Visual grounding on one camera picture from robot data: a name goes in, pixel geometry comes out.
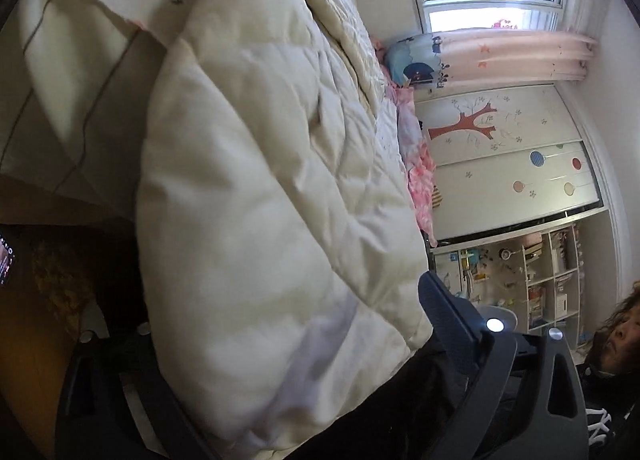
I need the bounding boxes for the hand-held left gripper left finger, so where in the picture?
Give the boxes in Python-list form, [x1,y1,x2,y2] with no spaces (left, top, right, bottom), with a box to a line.
[56,326,213,460]

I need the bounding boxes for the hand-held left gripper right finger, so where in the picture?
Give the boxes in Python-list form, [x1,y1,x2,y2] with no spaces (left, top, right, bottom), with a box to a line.
[418,270,590,460]

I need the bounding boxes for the cream puffer jacket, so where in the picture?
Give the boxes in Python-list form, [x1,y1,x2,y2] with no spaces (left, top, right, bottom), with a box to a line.
[135,0,436,458]

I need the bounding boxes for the white shelf unit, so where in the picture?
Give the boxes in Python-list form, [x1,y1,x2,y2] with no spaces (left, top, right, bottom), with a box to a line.
[431,219,587,337]

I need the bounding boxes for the dark cloth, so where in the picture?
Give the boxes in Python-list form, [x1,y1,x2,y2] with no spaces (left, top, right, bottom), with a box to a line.
[287,340,481,460]

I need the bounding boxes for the yellow patterned cloth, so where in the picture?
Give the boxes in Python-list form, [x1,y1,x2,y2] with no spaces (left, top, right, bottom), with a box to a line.
[30,240,101,333]

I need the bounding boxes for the pink floral cloth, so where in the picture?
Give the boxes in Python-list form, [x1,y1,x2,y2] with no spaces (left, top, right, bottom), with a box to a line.
[372,38,443,248]

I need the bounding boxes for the black phone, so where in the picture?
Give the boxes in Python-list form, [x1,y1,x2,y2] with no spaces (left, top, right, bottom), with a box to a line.
[0,233,19,288]

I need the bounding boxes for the wardrobe with tree decoration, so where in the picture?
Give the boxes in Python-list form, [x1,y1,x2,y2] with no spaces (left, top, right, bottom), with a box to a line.
[414,83,610,243]

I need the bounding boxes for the person's head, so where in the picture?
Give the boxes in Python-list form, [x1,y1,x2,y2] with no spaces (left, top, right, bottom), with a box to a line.
[582,280,640,380]

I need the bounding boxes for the person's black printed top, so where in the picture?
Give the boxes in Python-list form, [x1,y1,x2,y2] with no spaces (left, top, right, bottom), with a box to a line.
[575,365,640,460]

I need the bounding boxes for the blue printed curtain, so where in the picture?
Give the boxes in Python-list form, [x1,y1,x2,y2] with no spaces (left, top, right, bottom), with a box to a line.
[385,33,446,90]

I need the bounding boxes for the pink curtain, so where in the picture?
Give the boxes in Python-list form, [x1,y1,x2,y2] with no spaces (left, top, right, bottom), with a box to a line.
[440,29,598,87]

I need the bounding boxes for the striped cream blanket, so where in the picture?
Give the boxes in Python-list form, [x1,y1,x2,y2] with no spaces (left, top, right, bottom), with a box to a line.
[0,0,176,211]

